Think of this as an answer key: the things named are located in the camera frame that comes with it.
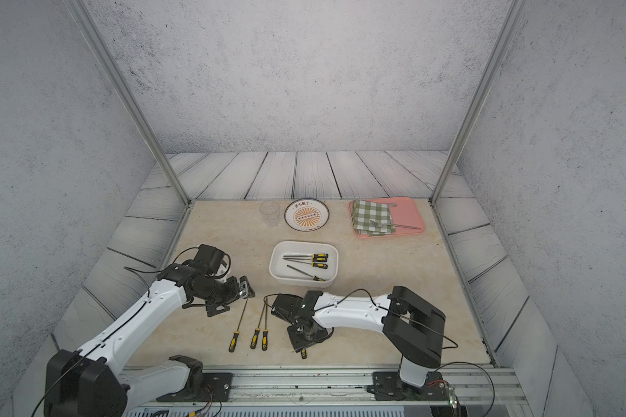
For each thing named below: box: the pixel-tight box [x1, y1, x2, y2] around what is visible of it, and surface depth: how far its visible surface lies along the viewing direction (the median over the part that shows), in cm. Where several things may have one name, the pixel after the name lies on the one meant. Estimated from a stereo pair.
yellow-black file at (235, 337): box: [227, 297, 248, 353], surface depth 82 cm
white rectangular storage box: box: [268, 240, 340, 289], surface depth 100 cm
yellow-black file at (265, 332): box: [261, 297, 269, 351], surface depth 83 cm
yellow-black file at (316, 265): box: [283, 258, 329, 270], surface depth 101 cm
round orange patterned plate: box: [284, 198, 331, 232], surface depth 117 cm
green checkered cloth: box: [352, 199, 396, 237], surface depth 114 cm
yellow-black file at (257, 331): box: [250, 302, 267, 350], surface depth 84 cm
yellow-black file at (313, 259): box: [282, 257, 328, 263], surface depth 101 cm
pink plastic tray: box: [348, 196, 426, 239], surface depth 117 cm
